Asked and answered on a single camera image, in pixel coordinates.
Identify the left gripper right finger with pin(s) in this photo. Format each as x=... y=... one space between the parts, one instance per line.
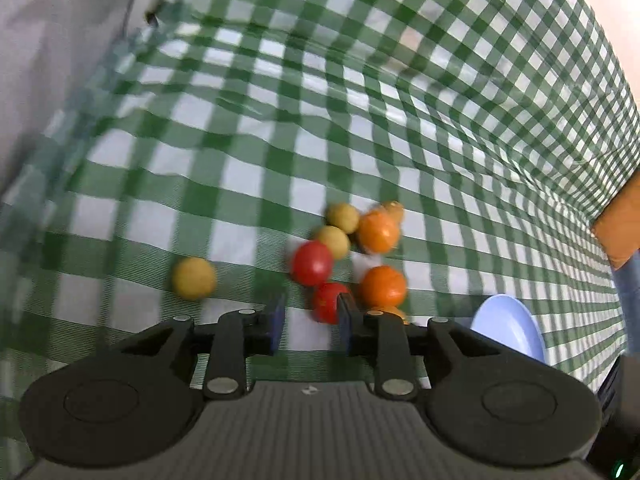
x=380 y=339

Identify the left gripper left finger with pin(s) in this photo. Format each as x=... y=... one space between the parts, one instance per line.
x=237 y=336

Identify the red cherry tomato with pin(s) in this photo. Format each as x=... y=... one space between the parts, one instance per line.
x=312 y=264
x=324 y=301

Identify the orange tangerine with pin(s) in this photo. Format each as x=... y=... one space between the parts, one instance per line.
x=378 y=232
x=383 y=287

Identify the lone yellow longan fruit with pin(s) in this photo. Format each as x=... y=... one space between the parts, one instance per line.
x=193 y=279

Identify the light blue plate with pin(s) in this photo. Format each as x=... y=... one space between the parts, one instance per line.
x=506 y=320

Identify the small yellow longan fruit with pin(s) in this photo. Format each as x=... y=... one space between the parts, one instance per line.
x=395 y=210

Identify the orange cushion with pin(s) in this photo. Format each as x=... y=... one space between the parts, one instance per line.
x=618 y=227

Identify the green white checkered cloth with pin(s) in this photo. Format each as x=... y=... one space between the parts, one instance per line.
x=223 y=131

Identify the grey patterned pillow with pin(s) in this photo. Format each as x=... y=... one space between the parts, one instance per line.
x=48 y=49

